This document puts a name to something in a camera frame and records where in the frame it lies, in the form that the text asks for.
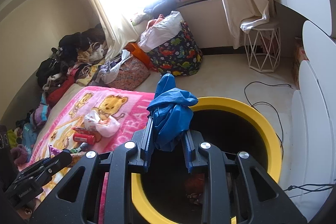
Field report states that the orange bag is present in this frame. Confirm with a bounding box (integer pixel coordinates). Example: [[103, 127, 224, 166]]
[[124, 42, 154, 70]]

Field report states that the person's left hand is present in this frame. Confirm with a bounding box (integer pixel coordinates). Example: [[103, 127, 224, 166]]
[[16, 196, 44, 222]]

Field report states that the dinosaur print laundry basket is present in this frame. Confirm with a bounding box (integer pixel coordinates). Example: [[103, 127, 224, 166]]
[[145, 21, 204, 77]]

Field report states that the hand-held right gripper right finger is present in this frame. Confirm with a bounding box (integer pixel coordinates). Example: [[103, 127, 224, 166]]
[[184, 132, 308, 224]]

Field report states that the white scalloped panel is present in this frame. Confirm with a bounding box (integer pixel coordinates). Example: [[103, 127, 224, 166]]
[[291, 20, 336, 189]]

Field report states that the light blue cloth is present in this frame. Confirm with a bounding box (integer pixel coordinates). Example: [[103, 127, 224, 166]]
[[22, 124, 38, 149]]

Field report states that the lavender white cloth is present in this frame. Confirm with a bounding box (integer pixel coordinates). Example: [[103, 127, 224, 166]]
[[95, 49, 132, 84]]

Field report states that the pink bear-print blanket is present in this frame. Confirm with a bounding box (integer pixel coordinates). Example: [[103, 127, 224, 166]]
[[26, 86, 156, 224]]

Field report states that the flat red packet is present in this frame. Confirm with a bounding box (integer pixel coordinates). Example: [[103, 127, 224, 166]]
[[72, 126, 91, 136]]

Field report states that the purple snack wrapper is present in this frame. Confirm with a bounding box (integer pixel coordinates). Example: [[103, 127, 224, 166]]
[[48, 144, 63, 159]]

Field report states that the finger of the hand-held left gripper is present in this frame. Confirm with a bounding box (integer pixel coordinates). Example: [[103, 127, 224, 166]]
[[17, 149, 73, 184]]

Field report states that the pile of clothes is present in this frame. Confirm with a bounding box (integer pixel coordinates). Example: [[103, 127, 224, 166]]
[[36, 27, 111, 107]]

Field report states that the floral patterned cushion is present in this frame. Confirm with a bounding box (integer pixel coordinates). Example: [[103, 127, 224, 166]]
[[108, 56, 152, 91]]

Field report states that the black cable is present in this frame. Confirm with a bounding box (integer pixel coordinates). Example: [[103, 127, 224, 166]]
[[244, 82, 294, 155], [286, 183, 336, 192]]

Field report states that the striped purple cloth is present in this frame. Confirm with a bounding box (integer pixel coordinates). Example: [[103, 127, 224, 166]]
[[30, 103, 51, 130]]

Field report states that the red can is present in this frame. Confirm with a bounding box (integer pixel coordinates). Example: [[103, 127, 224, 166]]
[[73, 133, 95, 145]]

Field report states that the white window bench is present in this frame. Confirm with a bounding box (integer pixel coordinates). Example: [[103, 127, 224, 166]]
[[173, 0, 235, 49]]

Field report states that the red plastic bag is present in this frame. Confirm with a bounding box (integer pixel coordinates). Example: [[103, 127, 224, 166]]
[[184, 174, 208, 204]]

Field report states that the large white plastic bag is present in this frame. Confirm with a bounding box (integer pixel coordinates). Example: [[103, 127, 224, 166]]
[[137, 11, 185, 52]]

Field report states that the black bin with yellow rim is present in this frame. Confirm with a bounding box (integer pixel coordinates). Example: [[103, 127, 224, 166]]
[[130, 97, 283, 224]]

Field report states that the white bag with red print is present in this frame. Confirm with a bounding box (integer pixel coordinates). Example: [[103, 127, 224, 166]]
[[83, 109, 122, 138]]

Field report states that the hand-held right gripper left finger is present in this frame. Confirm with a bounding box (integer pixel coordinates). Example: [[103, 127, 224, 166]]
[[29, 116, 158, 224]]

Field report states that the white wire stool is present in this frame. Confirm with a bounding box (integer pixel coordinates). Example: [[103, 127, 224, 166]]
[[244, 20, 282, 73]]

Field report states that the pink cloth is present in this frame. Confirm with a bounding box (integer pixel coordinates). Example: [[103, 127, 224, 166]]
[[146, 14, 166, 31]]

